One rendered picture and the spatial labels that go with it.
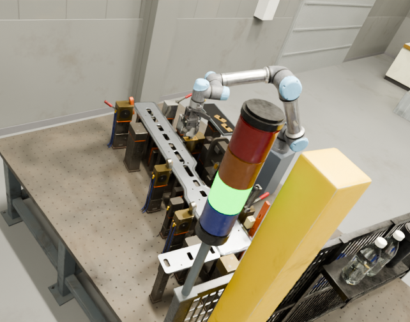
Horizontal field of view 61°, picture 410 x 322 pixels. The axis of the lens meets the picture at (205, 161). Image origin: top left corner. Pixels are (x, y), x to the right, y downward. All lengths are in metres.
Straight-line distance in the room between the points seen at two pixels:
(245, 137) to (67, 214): 1.70
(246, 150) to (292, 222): 0.20
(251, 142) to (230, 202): 0.13
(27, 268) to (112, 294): 1.06
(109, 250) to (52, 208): 0.43
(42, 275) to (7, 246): 0.35
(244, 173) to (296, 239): 0.19
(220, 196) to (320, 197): 0.17
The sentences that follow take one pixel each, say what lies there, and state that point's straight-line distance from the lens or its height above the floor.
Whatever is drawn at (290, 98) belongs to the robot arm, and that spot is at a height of 1.58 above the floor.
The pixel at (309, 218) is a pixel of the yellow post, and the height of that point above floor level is 1.91.
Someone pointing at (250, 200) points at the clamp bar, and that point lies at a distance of 1.89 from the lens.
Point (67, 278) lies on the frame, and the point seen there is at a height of 0.23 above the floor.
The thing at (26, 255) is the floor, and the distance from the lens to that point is 2.86.
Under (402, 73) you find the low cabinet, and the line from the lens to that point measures 9.49.
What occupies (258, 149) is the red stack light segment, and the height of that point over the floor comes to 2.02.
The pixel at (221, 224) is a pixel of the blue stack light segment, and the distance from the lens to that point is 0.66.
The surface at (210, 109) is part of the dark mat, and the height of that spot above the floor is 1.16.
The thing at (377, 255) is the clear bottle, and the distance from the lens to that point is 1.25.
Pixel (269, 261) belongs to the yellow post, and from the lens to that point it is 0.77.
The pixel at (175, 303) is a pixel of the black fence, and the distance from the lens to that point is 0.93.
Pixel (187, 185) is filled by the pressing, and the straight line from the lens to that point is 2.00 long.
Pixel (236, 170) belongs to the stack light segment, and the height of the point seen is 1.97.
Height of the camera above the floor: 2.31
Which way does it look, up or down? 36 degrees down
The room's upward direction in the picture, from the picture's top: 19 degrees clockwise
